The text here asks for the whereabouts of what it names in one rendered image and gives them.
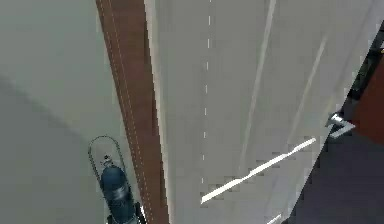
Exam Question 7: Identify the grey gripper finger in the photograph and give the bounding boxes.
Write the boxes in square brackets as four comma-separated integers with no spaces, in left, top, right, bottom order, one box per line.
[87,134,105,185]
[103,134,129,177]

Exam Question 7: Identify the white bar door handle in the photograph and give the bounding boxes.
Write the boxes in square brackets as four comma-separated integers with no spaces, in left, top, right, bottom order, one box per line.
[199,137,318,205]

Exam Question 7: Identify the brown wooden door frame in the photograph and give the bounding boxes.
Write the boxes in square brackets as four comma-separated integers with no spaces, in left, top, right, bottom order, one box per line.
[95,0,171,224]

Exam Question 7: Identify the pale grey room door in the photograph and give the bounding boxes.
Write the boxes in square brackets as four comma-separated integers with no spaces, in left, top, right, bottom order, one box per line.
[143,0,384,224]

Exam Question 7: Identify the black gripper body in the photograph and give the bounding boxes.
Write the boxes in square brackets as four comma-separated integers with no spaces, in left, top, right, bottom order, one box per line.
[99,154,140,224]

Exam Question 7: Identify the silver door lever handle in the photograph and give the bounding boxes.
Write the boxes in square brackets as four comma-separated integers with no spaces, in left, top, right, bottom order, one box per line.
[324,112,356,140]

